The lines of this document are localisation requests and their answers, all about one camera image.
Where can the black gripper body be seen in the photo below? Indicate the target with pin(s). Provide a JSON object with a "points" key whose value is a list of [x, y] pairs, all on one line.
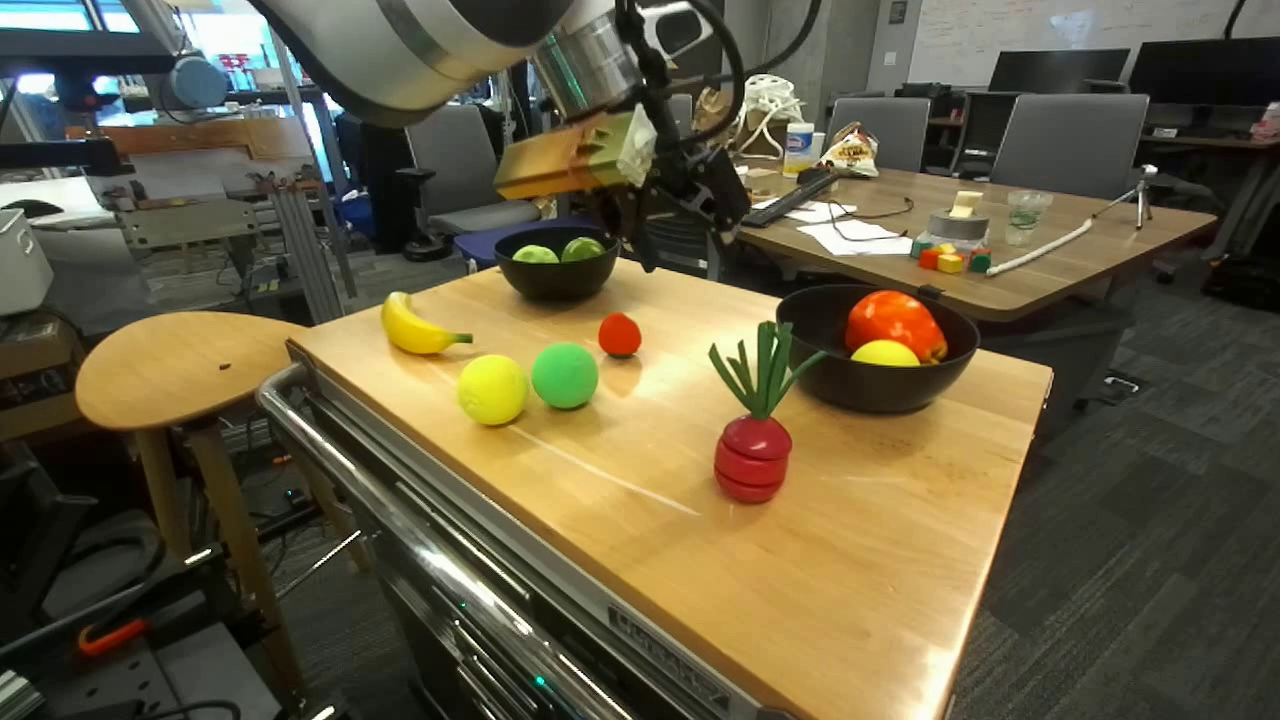
{"points": [[702, 186]]}

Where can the green toy pear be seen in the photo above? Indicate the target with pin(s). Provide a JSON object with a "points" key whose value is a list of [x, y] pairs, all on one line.
{"points": [[580, 251]]}

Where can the small red textured ball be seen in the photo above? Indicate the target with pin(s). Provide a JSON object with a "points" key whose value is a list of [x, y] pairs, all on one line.
{"points": [[616, 339]]}

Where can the light green dimpled ball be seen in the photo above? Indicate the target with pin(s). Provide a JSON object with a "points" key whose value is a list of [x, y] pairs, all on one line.
{"points": [[533, 255]]}

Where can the red toy radish green leaves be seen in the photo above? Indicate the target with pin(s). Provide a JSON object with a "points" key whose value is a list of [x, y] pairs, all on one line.
{"points": [[754, 463]]}

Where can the orange red toy tomato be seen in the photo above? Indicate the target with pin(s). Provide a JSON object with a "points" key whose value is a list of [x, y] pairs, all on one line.
{"points": [[893, 319]]}

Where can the yellow toy lemon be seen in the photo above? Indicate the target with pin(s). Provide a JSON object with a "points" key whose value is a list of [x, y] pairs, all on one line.
{"points": [[887, 353]]}

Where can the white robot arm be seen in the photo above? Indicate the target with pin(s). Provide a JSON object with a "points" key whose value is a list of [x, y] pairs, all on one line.
{"points": [[403, 53]]}

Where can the black plastic bowl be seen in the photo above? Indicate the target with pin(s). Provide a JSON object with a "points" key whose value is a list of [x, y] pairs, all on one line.
{"points": [[882, 390], [557, 283]]}

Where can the long black device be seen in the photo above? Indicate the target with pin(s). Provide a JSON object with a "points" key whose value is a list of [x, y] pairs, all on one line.
{"points": [[802, 195]]}

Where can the white bottle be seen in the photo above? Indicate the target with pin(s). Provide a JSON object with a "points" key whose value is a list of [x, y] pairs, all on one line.
{"points": [[802, 150]]}

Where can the green fuzzy ball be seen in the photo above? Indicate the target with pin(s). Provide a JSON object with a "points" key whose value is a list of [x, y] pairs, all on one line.
{"points": [[567, 378]]}

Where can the beige cloth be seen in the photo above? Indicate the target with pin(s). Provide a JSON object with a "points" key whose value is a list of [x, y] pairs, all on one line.
{"points": [[855, 154]]}

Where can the white paper sheets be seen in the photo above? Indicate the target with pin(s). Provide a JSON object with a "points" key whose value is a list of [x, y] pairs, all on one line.
{"points": [[855, 236]]}

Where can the grey office chair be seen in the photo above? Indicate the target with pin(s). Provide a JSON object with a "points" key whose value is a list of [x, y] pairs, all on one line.
{"points": [[1064, 142], [887, 128], [455, 186]]}

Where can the yellow fuzzy ball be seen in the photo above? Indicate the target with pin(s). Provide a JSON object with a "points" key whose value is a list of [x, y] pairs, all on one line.
{"points": [[493, 390]]}

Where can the yellow toy banana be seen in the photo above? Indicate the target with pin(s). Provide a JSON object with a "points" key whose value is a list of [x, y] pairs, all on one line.
{"points": [[414, 334]]}

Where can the small red block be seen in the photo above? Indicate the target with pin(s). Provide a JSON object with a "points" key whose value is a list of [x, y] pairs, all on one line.
{"points": [[931, 263]]}

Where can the small yellow block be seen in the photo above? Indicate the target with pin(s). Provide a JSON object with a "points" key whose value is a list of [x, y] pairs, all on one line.
{"points": [[954, 263]]}

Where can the clear container with yellow item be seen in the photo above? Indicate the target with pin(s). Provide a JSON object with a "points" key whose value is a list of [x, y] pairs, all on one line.
{"points": [[960, 224]]}

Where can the small green block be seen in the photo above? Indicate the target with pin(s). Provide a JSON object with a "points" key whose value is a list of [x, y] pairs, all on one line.
{"points": [[983, 267]]}

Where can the clear plastic cup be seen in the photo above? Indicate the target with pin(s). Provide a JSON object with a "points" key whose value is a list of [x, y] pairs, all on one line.
{"points": [[1029, 209]]}

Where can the white stick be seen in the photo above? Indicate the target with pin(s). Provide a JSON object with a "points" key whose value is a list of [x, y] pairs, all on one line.
{"points": [[1041, 251]]}

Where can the wooden conference table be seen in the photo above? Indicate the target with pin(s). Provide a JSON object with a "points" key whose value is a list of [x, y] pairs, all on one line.
{"points": [[1064, 263]]}

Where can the black computer monitor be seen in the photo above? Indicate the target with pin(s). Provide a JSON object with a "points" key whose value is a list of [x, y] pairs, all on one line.
{"points": [[1062, 71], [1204, 73]]}

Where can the small silver tripod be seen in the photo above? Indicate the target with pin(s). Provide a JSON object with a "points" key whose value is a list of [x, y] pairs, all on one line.
{"points": [[1146, 186]]}

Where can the round wooden stool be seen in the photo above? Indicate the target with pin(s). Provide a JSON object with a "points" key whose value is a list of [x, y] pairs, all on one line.
{"points": [[175, 365]]}

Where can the aluminium frame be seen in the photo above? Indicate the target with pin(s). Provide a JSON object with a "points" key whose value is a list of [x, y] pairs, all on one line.
{"points": [[308, 255]]}

